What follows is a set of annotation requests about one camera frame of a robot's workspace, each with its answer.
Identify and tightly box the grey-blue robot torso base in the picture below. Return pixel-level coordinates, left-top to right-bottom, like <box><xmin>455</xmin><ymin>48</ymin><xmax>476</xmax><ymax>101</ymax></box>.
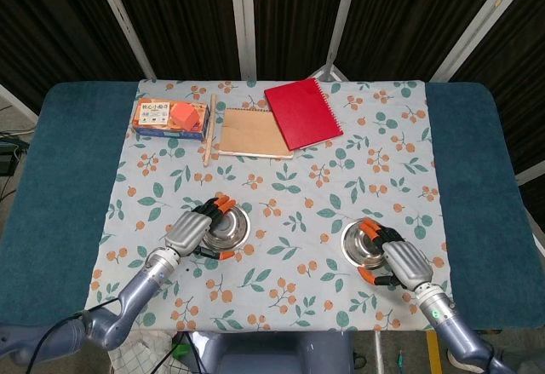
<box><xmin>199</xmin><ymin>331</ymin><xmax>355</xmax><ymax>374</ymax></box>

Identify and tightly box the white frame post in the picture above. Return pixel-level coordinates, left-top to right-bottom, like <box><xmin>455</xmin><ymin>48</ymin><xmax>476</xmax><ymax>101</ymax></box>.
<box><xmin>313</xmin><ymin>0</ymin><xmax>364</xmax><ymax>82</ymax></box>
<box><xmin>228</xmin><ymin>0</ymin><xmax>259</xmax><ymax>81</ymax></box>
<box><xmin>89</xmin><ymin>0</ymin><xmax>157</xmax><ymax>80</ymax></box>
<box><xmin>429</xmin><ymin>0</ymin><xmax>531</xmax><ymax>83</ymax></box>

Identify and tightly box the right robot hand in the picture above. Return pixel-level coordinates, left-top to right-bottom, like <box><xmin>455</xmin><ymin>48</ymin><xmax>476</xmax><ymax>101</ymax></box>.
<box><xmin>356</xmin><ymin>218</ymin><xmax>435</xmax><ymax>292</ymax></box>

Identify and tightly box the teal blue table cover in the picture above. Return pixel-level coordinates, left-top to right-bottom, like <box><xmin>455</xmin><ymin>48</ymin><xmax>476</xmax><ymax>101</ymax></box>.
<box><xmin>0</xmin><ymin>80</ymin><xmax>545</xmax><ymax>331</ymax></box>

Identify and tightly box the small metal bowl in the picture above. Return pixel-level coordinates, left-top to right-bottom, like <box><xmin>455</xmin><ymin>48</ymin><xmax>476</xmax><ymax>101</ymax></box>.
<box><xmin>340</xmin><ymin>219</ymin><xmax>391</xmax><ymax>270</ymax></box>
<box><xmin>199</xmin><ymin>203</ymin><xmax>252</xmax><ymax>256</ymax></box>

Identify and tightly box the brown kraft notebook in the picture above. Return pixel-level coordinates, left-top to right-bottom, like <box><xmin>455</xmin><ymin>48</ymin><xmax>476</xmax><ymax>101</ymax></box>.
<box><xmin>217</xmin><ymin>107</ymin><xmax>295</xmax><ymax>160</ymax></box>

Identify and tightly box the orange and blue snack box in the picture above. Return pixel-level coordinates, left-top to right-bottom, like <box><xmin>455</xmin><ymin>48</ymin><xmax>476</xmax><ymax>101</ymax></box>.
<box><xmin>130</xmin><ymin>98</ymin><xmax>211</xmax><ymax>142</ymax></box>

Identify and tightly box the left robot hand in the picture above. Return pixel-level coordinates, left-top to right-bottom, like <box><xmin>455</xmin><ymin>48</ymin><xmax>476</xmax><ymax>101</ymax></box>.
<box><xmin>163</xmin><ymin>194</ymin><xmax>238</xmax><ymax>262</ymax></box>

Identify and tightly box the wooden stick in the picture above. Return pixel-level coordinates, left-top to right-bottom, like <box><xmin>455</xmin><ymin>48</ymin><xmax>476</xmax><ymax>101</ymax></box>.
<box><xmin>202</xmin><ymin>94</ymin><xmax>218</xmax><ymax>168</ymax></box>

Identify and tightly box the floral fruit print tablecloth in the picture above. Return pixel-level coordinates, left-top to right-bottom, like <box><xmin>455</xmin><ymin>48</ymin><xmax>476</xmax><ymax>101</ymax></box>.
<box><xmin>80</xmin><ymin>78</ymin><xmax>458</xmax><ymax>332</ymax></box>

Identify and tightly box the red spiral notebook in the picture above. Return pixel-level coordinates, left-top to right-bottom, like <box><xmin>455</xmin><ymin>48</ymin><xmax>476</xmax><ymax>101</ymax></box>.
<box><xmin>263</xmin><ymin>78</ymin><xmax>345</xmax><ymax>152</ymax></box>

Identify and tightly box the black device with cables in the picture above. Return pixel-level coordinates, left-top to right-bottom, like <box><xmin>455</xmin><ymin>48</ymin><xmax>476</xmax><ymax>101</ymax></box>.
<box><xmin>0</xmin><ymin>133</ymin><xmax>32</xmax><ymax>177</ymax></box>

